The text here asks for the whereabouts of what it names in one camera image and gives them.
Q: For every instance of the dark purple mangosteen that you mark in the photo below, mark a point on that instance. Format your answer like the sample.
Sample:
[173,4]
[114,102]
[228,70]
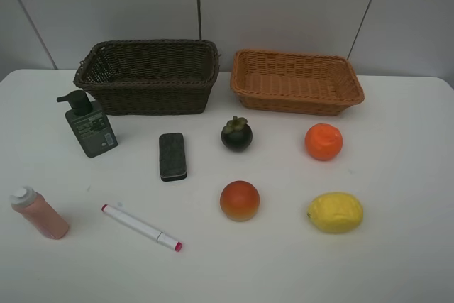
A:
[237,135]

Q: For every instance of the black felt whiteboard eraser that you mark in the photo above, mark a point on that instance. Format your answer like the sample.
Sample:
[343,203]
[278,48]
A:
[172,157]

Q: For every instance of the red orange peach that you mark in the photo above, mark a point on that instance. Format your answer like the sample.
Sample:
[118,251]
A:
[240,201]

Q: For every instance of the orange tangerine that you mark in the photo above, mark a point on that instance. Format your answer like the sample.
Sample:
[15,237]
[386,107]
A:
[323,142]

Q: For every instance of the white marker pink caps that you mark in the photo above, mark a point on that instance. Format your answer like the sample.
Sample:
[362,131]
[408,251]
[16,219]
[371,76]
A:
[142,228]

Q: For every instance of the yellow lemon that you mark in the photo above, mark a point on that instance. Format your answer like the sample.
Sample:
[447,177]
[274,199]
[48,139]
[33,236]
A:
[335,212]

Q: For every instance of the dark green pump bottle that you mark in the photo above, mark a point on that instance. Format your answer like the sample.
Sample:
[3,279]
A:
[89,124]

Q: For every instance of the pink bottle white cap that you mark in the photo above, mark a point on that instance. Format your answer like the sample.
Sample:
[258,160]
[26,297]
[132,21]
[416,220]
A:
[34,208]

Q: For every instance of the orange wicker basket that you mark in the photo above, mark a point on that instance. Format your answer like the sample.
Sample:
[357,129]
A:
[322,85]

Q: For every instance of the dark brown wicker basket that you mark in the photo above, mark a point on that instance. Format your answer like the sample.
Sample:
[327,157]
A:
[150,77]

